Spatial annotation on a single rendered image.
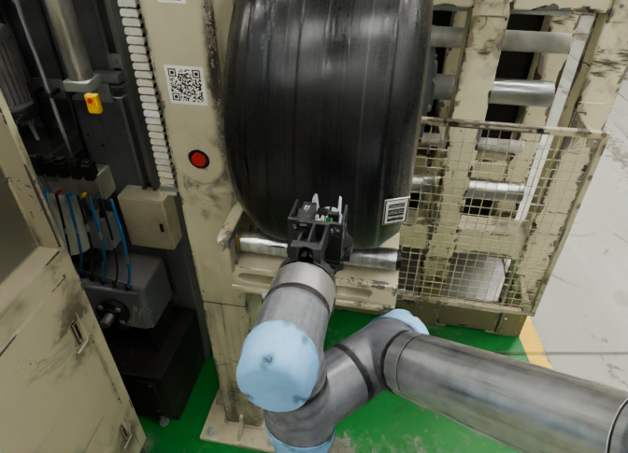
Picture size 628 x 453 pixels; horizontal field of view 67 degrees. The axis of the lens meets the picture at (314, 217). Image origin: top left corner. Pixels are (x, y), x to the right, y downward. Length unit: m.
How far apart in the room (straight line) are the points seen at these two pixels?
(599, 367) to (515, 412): 1.76
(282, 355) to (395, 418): 1.40
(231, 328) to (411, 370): 0.90
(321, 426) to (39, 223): 0.76
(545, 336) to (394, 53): 1.69
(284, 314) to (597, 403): 0.27
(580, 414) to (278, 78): 0.53
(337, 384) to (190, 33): 0.64
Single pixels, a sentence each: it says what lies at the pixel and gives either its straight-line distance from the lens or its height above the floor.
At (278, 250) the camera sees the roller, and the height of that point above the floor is 0.90.
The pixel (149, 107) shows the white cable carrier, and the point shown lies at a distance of 1.03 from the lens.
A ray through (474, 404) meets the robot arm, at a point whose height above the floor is 1.18.
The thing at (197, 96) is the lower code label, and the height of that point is 1.20.
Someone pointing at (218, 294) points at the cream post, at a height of 0.65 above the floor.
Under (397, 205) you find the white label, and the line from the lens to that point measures 0.76.
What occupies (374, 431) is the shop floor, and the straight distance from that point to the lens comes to 1.79.
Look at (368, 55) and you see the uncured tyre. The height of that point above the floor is 1.35.
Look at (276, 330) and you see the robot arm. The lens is 0.46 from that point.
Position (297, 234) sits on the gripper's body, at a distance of 0.61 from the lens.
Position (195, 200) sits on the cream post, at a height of 0.95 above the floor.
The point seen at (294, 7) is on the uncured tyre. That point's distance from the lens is 0.73.
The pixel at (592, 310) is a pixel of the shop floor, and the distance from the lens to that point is 2.41.
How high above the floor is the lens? 1.57
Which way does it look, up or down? 38 degrees down
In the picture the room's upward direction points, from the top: straight up
